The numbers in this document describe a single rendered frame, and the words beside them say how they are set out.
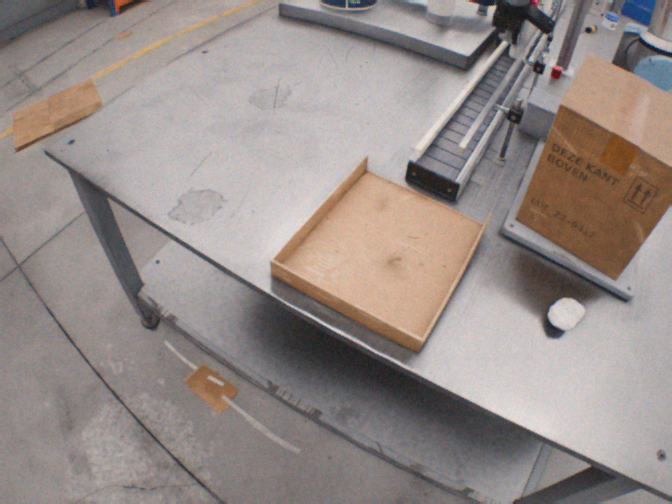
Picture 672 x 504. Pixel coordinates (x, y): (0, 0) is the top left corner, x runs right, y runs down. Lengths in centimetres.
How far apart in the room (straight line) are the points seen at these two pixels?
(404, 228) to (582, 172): 34
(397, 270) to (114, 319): 128
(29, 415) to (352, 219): 140
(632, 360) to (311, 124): 81
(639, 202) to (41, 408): 183
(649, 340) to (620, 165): 34
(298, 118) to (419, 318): 54
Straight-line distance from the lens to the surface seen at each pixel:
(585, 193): 81
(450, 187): 89
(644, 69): 125
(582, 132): 76
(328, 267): 77
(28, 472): 176
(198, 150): 101
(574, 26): 158
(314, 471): 148
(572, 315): 79
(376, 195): 88
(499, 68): 135
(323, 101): 113
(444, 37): 145
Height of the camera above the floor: 145
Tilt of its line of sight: 51 degrees down
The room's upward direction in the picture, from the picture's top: 4 degrees clockwise
